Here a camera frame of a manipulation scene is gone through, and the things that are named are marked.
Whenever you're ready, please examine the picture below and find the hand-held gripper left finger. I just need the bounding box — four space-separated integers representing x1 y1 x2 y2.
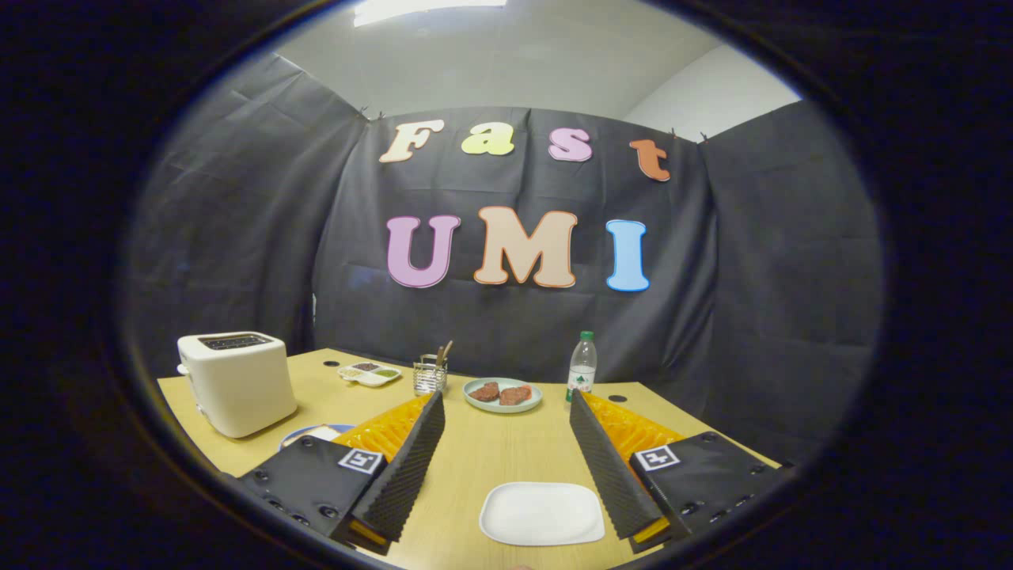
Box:
236 390 446 555

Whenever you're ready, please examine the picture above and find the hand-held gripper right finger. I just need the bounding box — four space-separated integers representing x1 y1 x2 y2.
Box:
569 389 784 553

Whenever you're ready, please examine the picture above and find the white square plate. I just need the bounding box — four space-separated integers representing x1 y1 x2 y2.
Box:
479 481 606 547

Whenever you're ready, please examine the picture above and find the glass utensil holder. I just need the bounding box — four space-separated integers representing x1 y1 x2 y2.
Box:
412 356 449 396

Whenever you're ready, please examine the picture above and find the white divided sauce dish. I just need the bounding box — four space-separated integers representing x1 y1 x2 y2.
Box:
337 362 402 388

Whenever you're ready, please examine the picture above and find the clear water bottle green cap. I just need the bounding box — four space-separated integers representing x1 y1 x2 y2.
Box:
566 331 598 402

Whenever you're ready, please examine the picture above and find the blue rimmed plate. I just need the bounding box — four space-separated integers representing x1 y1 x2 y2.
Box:
279 424 357 452

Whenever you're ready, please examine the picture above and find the pale green round plate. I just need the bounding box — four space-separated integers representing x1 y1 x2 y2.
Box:
463 377 544 414

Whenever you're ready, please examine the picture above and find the white toaster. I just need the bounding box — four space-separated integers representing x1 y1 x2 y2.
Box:
176 331 298 439

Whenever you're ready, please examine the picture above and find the black backdrop cloth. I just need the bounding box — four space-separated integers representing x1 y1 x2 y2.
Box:
119 51 886 468

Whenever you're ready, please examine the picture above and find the ceiling light panel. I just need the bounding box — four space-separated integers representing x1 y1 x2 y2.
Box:
353 0 507 28

